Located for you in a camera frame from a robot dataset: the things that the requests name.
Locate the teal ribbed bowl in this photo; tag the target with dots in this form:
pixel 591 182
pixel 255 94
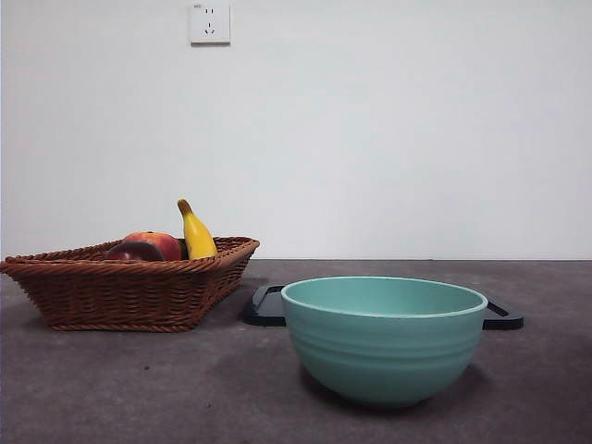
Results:
pixel 384 351

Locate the black rectangular tray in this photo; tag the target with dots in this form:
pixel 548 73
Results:
pixel 264 311

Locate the yellow banana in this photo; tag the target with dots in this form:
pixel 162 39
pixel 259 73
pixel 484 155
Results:
pixel 198 238

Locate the red orange peach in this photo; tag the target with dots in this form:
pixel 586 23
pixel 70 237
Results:
pixel 157 240

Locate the brown wicker basket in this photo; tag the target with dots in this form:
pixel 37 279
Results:
pixel 125 296

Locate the white wall socket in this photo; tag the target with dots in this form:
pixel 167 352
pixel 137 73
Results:
pixel 210 25

